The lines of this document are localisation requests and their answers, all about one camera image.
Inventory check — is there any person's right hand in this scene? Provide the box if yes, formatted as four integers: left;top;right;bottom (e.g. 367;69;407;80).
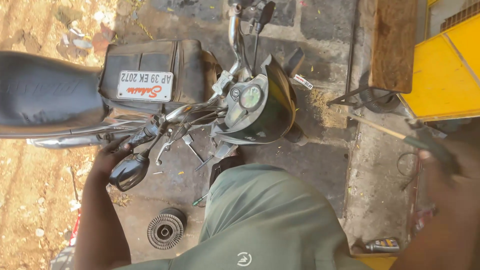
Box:
418;127;480;211

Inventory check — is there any person's left hand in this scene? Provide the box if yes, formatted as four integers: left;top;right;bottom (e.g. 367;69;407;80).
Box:
89;135;134;188

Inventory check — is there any wooden-shaft tool with green grip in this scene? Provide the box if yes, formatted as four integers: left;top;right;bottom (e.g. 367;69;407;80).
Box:
347;112;460;175

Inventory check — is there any black motorcycle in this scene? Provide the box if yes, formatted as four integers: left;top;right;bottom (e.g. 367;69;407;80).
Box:
0;0;309;192

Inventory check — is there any black rear-view mirror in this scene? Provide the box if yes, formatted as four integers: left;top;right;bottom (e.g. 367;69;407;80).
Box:
109;150;151;192
255;1;277;34

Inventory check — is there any white number plate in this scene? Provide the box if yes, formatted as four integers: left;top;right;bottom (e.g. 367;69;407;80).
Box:
116;70;174;103

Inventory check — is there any red packet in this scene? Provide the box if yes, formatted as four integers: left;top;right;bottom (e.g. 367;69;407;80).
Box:
412;207;437;235

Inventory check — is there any black rubber tyre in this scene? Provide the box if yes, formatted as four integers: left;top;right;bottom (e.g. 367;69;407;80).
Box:
359;71;401;114

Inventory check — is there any steel open-end spanner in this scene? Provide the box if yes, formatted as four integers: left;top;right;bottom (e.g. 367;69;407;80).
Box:
182;134;205;164

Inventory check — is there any yellow metal cabinet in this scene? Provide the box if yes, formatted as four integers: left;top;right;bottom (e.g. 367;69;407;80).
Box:
398;0;480;121

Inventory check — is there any dark steel rod tool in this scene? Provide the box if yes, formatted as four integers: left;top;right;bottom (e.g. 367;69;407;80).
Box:
194;154;215;172

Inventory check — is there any round ribbed clutch part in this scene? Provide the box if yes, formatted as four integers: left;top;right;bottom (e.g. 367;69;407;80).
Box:
147;208;188;250

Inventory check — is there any grey oil bottle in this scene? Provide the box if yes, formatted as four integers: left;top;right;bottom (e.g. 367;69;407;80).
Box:
365;238;401;254

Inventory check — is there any pile of sawdust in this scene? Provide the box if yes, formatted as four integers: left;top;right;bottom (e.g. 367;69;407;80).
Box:
307;89;349;129

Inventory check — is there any brown wooden plank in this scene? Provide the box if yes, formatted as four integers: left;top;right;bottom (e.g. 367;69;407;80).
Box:
368;0;418;94

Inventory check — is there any yellow box edge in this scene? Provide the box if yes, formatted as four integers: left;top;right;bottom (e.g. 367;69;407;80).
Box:
352;254;399;270

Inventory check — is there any black wire loop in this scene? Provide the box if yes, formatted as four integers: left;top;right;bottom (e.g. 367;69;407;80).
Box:
396;151;423;191

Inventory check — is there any black metal stand frame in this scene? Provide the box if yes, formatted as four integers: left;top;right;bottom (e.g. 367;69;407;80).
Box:
326;85;399;110

